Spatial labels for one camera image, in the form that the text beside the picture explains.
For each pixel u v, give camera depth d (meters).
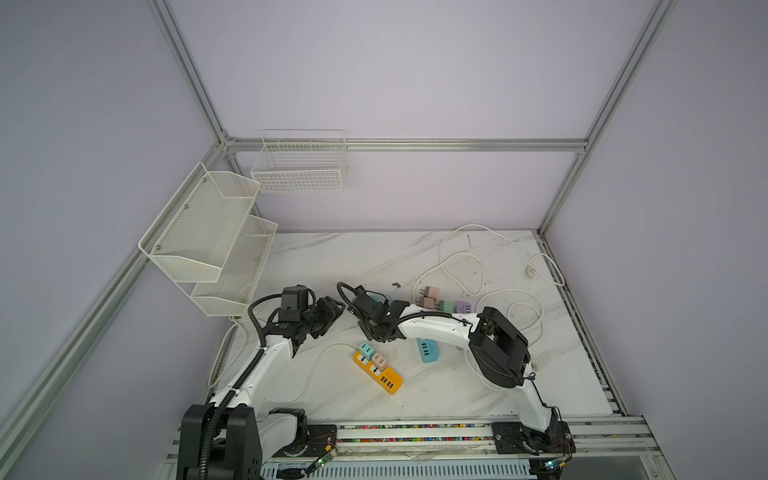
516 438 0.73
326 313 0.76
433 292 1.02
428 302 0.97
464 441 0.75
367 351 0.82
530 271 1.07
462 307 0.96
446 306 0.97
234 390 0.44
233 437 0.40
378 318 0.69
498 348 0.53
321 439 0.74
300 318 0.66
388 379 0.81
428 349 0.86
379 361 0.80
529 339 0.91
